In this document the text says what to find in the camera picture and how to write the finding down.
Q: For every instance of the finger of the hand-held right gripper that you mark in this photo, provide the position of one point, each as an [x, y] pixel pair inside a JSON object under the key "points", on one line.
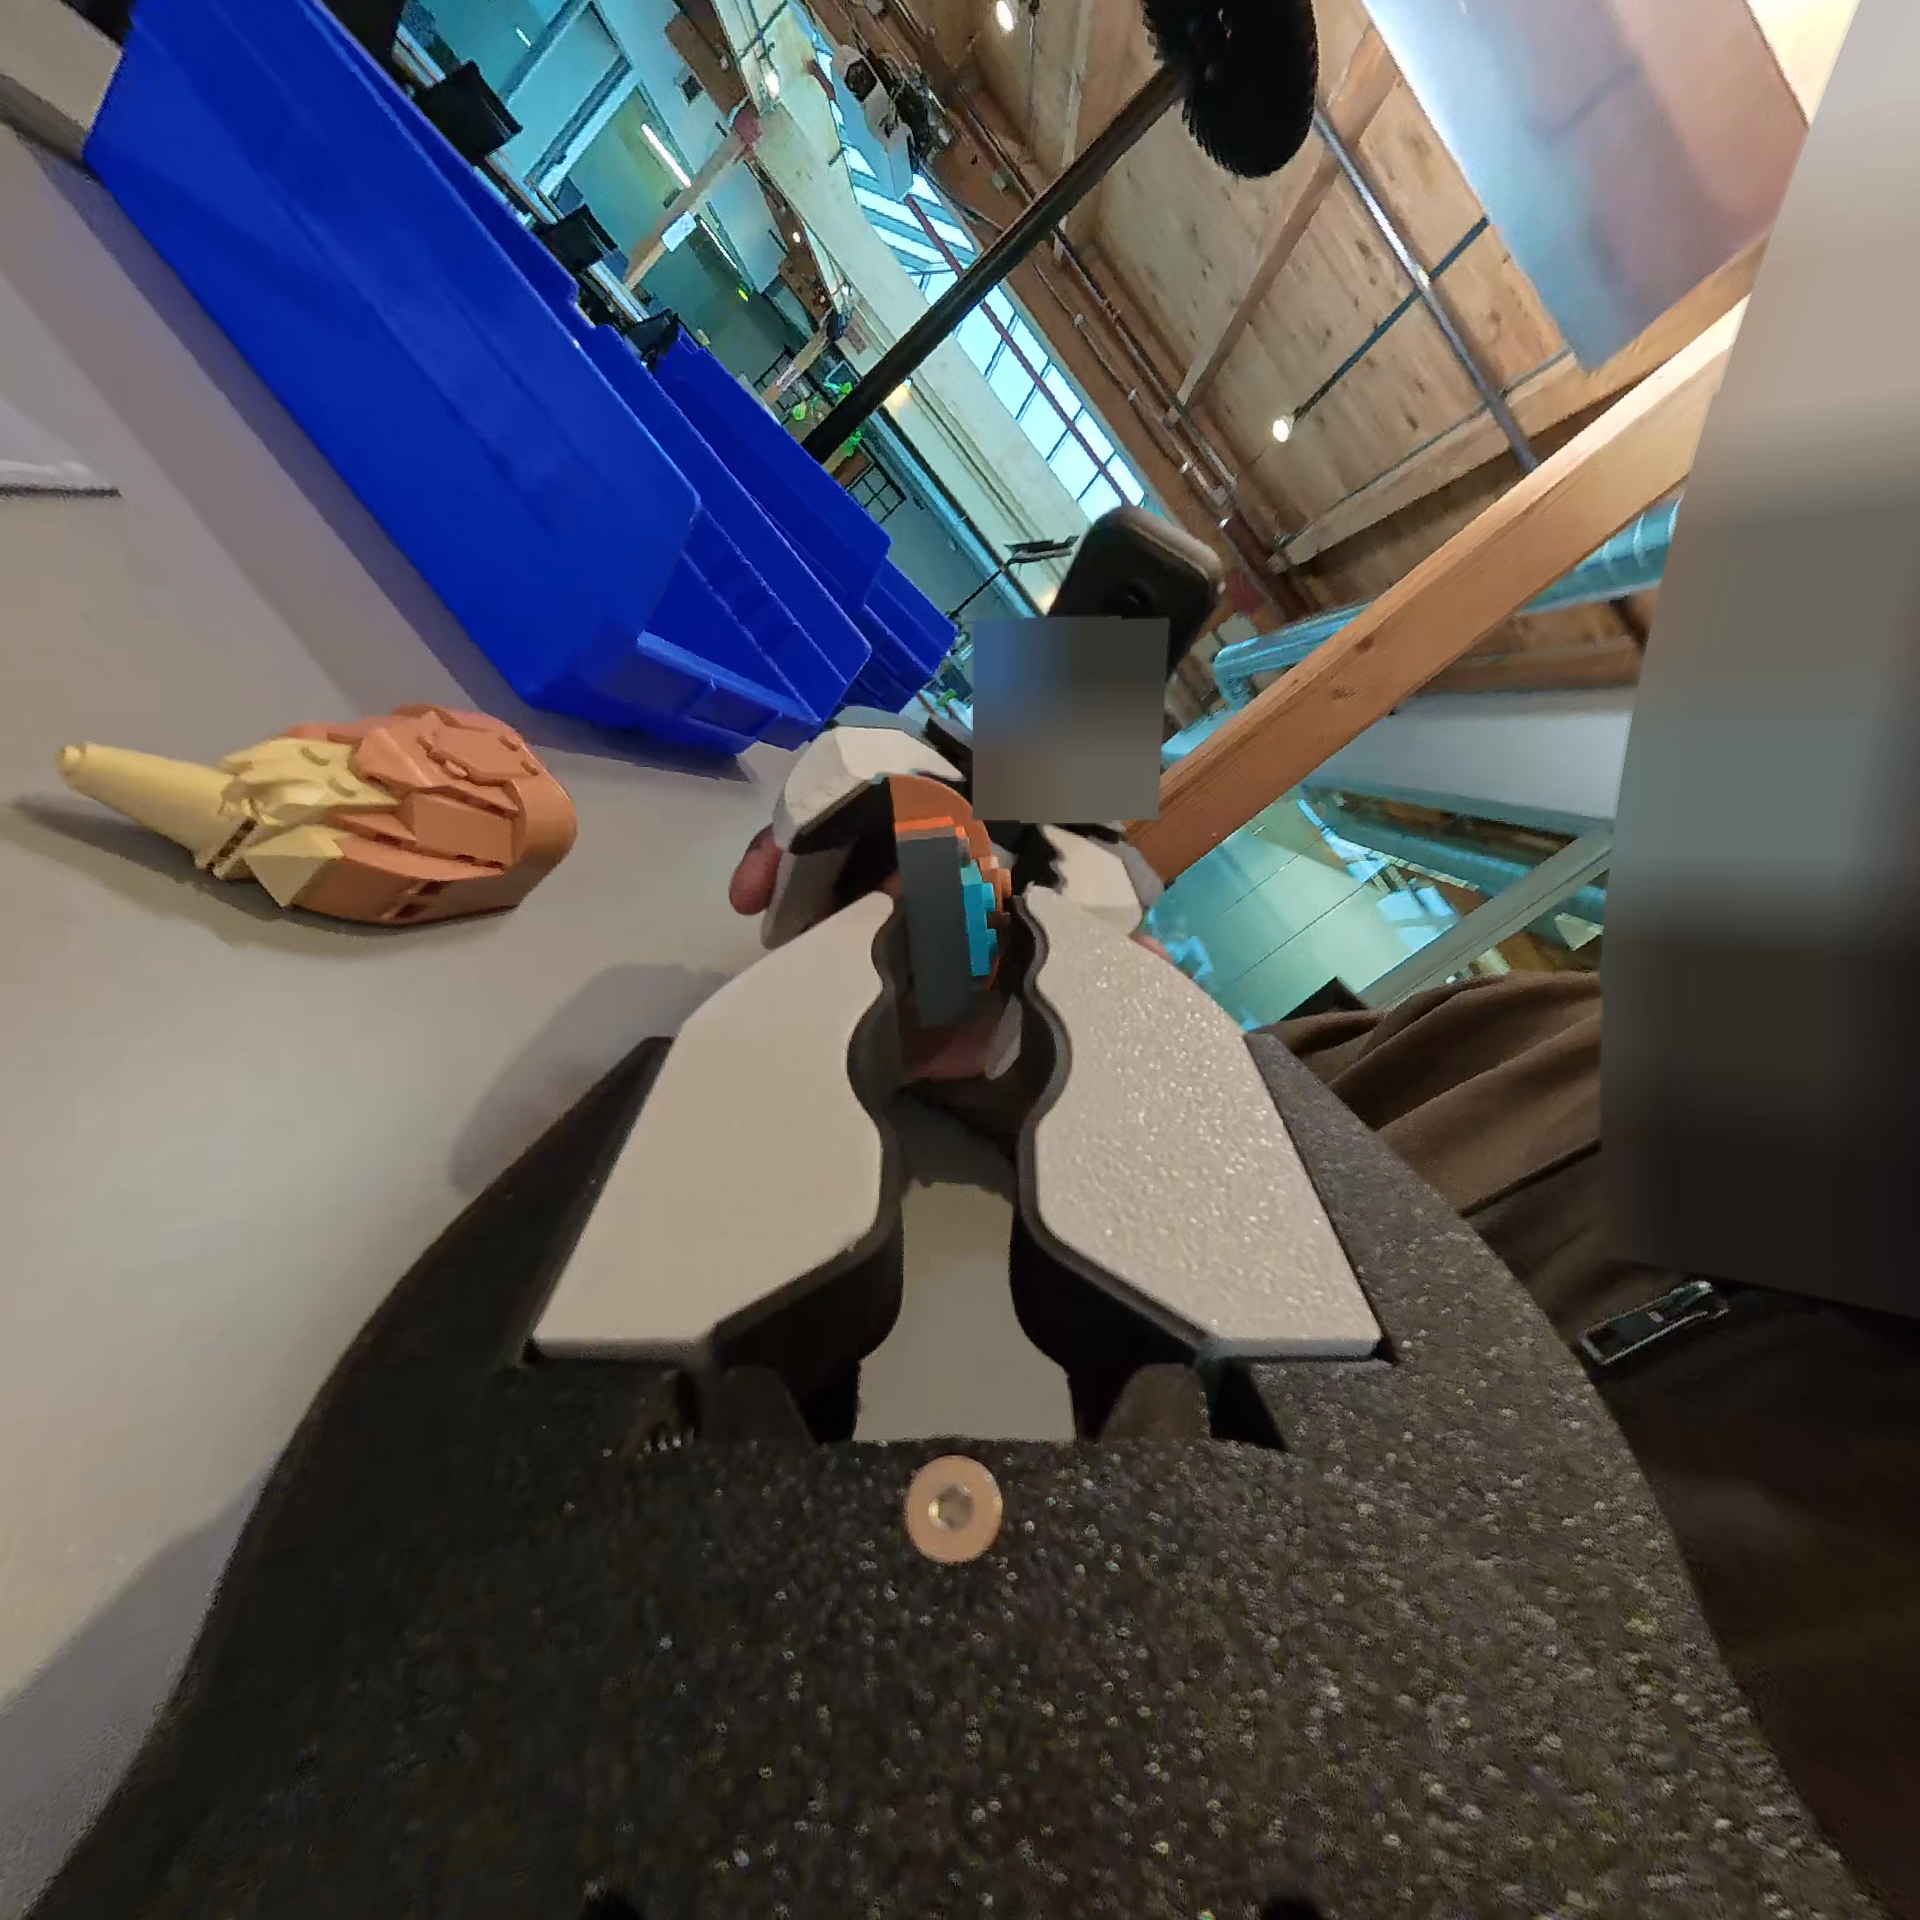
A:
{"points": [[1119, 884], [825, 809]]}

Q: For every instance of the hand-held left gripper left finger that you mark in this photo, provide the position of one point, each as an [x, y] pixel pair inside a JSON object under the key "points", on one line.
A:
{"points": [[720, 1185]]}

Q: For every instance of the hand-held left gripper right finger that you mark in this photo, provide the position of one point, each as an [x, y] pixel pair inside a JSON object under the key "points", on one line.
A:
{"points": [[1184, 1171]]}

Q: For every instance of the small brown blue brick assembly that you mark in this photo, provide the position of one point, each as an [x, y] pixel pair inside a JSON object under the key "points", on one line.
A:
{"points": [[939, 930]]}

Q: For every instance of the brown tan brick model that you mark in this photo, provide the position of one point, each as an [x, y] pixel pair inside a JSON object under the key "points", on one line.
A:
{"points": [[451, 826]]}

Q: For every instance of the blue plastic bin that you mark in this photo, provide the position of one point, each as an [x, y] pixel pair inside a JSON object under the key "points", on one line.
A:
{"points": [[908, 630], [780, 451], [376, 375]]}

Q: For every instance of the grey desk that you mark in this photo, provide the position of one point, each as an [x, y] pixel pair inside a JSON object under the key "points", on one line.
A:
{"points": [[225, 1080]]}

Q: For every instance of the person's right hand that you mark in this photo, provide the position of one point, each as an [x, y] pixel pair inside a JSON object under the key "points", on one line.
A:
{"points": [[756, 879]]}

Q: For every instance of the black light stand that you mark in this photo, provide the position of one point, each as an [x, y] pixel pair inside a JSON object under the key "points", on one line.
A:
{"points": [[1037, 547]]}

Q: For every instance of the wooden beam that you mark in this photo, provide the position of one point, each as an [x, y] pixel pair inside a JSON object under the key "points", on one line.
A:
{"points": [[1425, 615]]}

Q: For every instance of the black tripod stand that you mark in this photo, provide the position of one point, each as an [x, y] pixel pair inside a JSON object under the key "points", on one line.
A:
{"points": [[990, 270]]}

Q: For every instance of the black round ribbed disc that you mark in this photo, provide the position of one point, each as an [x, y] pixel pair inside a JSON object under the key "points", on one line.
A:
{"points": [[1245, 89]]}

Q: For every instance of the silver air duct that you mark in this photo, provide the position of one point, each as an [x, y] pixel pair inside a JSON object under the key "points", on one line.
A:
{"points": [[1589, 562]]}

